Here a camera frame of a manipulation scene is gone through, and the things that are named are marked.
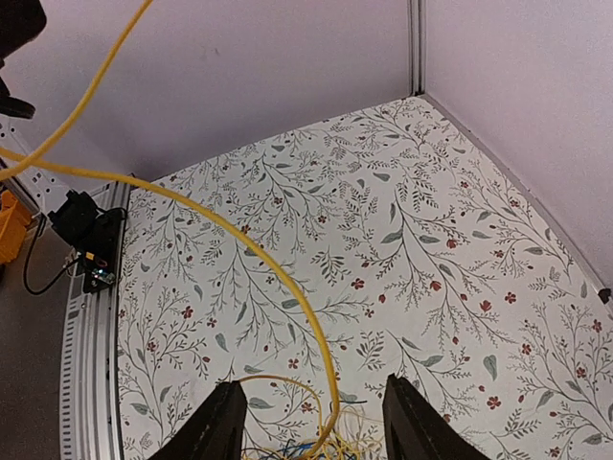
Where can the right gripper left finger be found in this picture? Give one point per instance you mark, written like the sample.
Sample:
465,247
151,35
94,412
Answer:
214,431

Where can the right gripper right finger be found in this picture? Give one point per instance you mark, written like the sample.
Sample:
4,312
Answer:
415,430

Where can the floral table mat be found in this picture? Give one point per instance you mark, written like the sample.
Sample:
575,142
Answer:
420,259

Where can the yellow object beside table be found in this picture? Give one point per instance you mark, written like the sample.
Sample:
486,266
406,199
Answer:
15,219

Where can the aluminium front rail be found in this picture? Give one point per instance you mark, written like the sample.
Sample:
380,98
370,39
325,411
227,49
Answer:
88,400

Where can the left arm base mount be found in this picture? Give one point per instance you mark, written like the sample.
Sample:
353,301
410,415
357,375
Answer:
94,233

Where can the right aluminium frame post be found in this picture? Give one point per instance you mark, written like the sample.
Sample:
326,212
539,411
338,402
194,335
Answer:
417,46

